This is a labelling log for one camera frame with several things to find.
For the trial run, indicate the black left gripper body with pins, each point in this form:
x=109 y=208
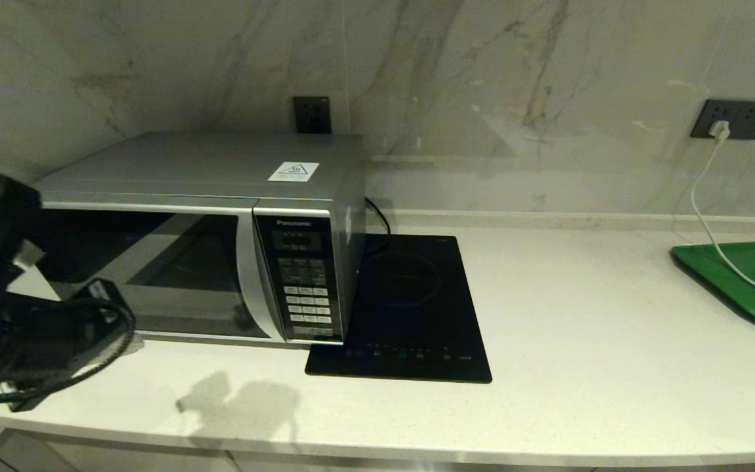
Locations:
x=69 y=334

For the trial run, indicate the silver Panasonic microwave oven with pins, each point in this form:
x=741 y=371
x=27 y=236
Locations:
x=187 y=164

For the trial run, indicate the glossy beige base cabinet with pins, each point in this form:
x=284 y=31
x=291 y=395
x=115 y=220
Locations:
x=122 y=460

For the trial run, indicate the white warning sticker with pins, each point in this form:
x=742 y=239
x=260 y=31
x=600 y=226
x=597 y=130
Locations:
x=293 y=172

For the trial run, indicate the black induction cooktop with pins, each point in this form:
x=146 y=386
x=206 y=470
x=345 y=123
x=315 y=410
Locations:
x=410 y=282

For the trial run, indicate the white power plug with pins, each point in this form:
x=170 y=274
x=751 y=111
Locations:
x=719 y=131

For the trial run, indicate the small black wall socket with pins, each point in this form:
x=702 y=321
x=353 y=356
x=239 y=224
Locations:
x=312 y=115

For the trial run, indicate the wide black wall socket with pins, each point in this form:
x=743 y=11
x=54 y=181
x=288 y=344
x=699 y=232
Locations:
x=751 y=118

